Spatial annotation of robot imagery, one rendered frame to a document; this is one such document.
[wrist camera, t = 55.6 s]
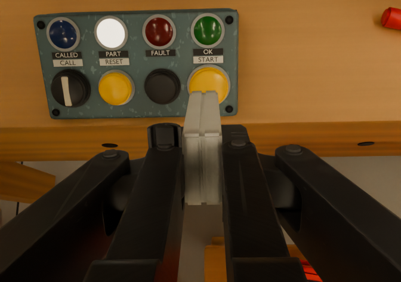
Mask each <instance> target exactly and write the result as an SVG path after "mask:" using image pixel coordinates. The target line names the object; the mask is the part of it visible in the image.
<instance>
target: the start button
mask: <svg viewBox="0 0 401 282"><path fill-rule="evenodd" d="M228 89H229V86H228V82H227V78H226V76H225V75H224V74H223V73H222V71H220V70H219V69H217V68H213V67H205V68H201V69H199V70H197V71H196V72H195V73H194V74H193V76H192V77H191V80H190V84H189V91H190V93H192V91H202V93H206V91H212V90H215V92H216V93H218V102H219V103H221V102H222V101H223V100H224V99H225V97H226V96H227V93H228Z"/></svg>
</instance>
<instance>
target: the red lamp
mask: <svg viewBox="0 0 401 282"><path fill-rule="evenodd" d="M145 34H146V38H147V40H148V41H149V42H150V43H151V44H153V45H155V46H158V47H161V46H164V45H167V44H168V43H169V42H170V40H171V39H172V36H173V30H172V26H171V24H170V23H169V22H168V21H167V20H165V19H163V18H160V17H157V18H154V19H151V20H150V21H149V22H148V24H147V25H146V29H145Z"/></svg>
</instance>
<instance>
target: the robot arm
mask: <svg viewBox="0 0 401 282"><path fill-rule="evenodd" d="M147 138H148V145H149V148H148V151H147V154H146V156H145V157H143V158H138V159H134V160H129V154H128V152H126V151H122V150H115V149H111V150H106V151H104V152H101V153H99V154H97V155H95V156H94V157H92V158H91V159H90V160H89V161H87V162H86V163H85V164H83V165H82V166H80V167H79V168H78V169H77V170H75V171H74V172H73V173H72V174H70V175H69V176H68V177H67V178H65V179H64V180H62V181H61V182H60V183H58V184H57V185H56V186H55V187H53V188H52V189H50V190H49V191H48V192H47V193H45V194H44V195H43V196H42V197H40V198H39V199H37V200H36V201H35V202H34V203H32V204H31V205H30V206H29V207H27V208H26V209H24V210H23V211H22V212H21V213H19V214H18V215H17V216H15V217H14V218H12V219H11V220H10V221H9V222H7V223H6V224H5V225H4V226H2V227H1V228H0V282H177V277H178V266H179V260H180V249H181V238H182V231H183V220H184V209H185V203H188V205H201V203H207V205H219V204H220V202H222V206H223V225H224V243H225V254H226V273H227V282H308V281H307V277H306V275H305V272H304V269H303V266H302V263H301V261H300V259H299V258H298V257H290V254H289V250H288V247H287V245H286V241H285V237H284V235H283V232H282V228H283V229H284V230H285V231H286V233H287V234H288V235H289V237H290V238H291V240H292V241H293V242H294V243H295V245H296V246H297V247H298V249H299V250H300V252H301V253H302V254H303V256H304V257H305V258H306V259H307V261H308V262H309V264H310V265H311V266H312V268H313V269H314V270H315V271H316V273H317V274H318V276H319V277H320V278H321V280H322V281H323V282H401V218H400V217H398V216H397V215H395V214H394V213H393V212H392V211H390V210H389V209H388V208H386V207H385V206H383V205H382V204H381V203H380V202H378V201H377V200H376V199H374V198H373V197H372V196H370V195H369V194H368V193H366V192H365V191H364V190H362V189H361V188H360V187H358V186H357V185H356V184H354V183H353V182H352V181H350V180H349V179H348V178H346V177H345V176H344V175H342V174H341V173H340V172H338V171H337V170H336V169H334V168H333V167H332V166H331V165H329V164H328V163H327V162H325V161H324V160H323V159H321V158H320V157H318V156H317V155H316V154H315V153H313V152H312V151H311V150H309V149H307V148H305V147H302V146H300V145H292V144H291V145H284V146H280V147H278V148H276V150H275V156H272V155H264V154H261V153H258V152H257V149H256V146H255V145H254V144H253V143H252V142H250V139H249V136H248V133H247V130H246V127H244V126H243V125H241V124H229V125H221V120H220V108H219V102H218V93H216V92H215V90H212V91H206V93H202V91H192V93H190V96H189V102H188V106H187V112H186V117H185V121H184V127H180V125H178V124H175V123H171V122H163V123H158V124H153V125H151V126H149V127H147ZM184 197H185V199H184ZM281 226H282V228H281ZM104 257H105V259H104ZM103 259H104V260H103Z"/></svg>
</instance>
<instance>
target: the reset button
mask: <svg viewBox="0 0 401 282"><path fill-rule="evenodd" d="M98 90H99V93H100V96H101V97H102V99H103V100H104V101H105V102H107V103H109V104H111V105H121V104H123V103H125V102H126V101H127V100H128V99H129V97H130V96H131V93H132V85H131V83H130V81H129V79H128V78H127V77H126V76H125V75H123V74H121V73H117V72H112V73H109V74H107V75H106V76H104V77H103V78H102V79H101V81H100V83H99V86H98Z"/></svg>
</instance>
